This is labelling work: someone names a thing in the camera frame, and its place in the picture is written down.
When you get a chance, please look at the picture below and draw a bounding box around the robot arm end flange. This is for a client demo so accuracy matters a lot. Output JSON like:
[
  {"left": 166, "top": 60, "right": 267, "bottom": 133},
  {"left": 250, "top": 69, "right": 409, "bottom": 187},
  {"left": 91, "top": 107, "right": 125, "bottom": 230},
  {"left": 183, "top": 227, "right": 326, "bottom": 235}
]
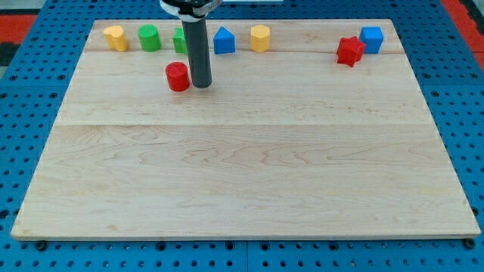
[{"left": 160, "top": 0, "right": 222, "bottom": 22}]

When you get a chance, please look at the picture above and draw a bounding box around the green cylinder block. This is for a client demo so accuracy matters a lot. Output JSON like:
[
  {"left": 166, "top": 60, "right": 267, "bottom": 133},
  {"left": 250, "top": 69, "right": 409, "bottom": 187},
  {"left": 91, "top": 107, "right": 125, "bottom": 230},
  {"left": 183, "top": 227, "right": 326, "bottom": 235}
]
[{"left": 138, "top": 24, "right": 161, "bottom": 52}]

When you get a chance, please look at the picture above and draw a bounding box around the green star block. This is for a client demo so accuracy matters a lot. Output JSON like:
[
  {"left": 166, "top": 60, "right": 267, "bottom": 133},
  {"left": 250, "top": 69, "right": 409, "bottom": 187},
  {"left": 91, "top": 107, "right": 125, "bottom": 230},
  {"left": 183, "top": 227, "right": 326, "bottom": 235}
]
[{"left": 172, "top": 27, "right": 188, "bottom": 54}]

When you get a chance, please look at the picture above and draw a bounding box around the yellow hexagon block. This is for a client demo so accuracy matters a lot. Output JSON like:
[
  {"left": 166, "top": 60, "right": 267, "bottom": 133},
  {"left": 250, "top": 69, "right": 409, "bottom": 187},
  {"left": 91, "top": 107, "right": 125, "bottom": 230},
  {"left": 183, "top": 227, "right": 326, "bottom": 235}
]
[{"left": 250, "top": 25, "right": 271, "bottom": 53}]

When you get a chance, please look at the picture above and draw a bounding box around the yellow heart block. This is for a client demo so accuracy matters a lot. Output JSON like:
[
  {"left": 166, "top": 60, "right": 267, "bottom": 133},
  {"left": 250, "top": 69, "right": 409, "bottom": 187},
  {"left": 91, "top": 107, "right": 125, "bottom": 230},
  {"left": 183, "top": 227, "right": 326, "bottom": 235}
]
[{"left": 103, "top": 25, "right": 129, "bottom": 52}]

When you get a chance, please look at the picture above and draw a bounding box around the blue cube block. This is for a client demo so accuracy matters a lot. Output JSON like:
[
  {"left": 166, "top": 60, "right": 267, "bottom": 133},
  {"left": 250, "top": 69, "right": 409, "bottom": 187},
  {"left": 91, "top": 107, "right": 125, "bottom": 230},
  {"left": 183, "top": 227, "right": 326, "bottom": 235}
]
[{"left": 359, "top": 26, "right": 384, "bottom": 54}]

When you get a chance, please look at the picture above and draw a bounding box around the red star block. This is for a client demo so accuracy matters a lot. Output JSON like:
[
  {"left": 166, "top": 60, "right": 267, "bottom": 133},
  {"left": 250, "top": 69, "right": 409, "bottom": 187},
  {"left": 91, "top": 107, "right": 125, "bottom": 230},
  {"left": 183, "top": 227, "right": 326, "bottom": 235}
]
[{"left": 337, "top": 36, "right": 366, "bottom": 67}]

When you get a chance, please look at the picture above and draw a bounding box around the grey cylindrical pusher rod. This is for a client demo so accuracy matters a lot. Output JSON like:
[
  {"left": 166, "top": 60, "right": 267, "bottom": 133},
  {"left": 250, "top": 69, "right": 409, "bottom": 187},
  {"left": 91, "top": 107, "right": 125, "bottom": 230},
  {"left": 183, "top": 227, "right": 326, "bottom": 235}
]
[{"left": 182, "top": 17, "right": 212, "bottom": 88}]

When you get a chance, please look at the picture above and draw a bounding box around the blue pentagon house block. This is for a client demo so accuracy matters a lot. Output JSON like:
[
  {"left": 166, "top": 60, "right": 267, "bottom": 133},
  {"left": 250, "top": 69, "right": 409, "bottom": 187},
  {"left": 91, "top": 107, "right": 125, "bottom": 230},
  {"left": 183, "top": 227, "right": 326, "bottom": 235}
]
[{"left": 213, "top": 26, "right": 236, "bottom": 54}]

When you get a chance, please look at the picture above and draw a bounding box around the red cylinder block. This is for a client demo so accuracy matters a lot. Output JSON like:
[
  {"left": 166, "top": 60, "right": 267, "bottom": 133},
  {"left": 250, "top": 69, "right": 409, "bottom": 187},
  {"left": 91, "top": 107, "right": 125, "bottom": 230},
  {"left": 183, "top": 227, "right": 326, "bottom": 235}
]
[{"left": 165, "top": 62, "right": 190, "bottom": 91}]

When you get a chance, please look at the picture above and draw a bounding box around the wooden board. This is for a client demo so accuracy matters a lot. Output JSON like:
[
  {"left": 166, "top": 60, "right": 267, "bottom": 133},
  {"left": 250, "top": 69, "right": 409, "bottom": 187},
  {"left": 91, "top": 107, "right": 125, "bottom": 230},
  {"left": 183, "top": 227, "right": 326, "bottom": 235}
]
[{"left": 11, "top": 19, "right": 481, "bottom": 241}]

